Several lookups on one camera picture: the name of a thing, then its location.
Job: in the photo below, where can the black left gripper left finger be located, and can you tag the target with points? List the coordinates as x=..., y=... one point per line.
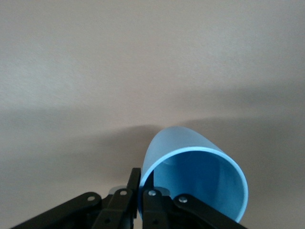
x=114, y=210

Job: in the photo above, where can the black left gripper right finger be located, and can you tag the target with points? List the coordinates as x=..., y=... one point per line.
x=166, y=212

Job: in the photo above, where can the light blue plastic cup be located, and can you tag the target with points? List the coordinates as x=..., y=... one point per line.
x=195, y=176

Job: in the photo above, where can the brown table mat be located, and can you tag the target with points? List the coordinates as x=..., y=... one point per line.
x=143, y=71

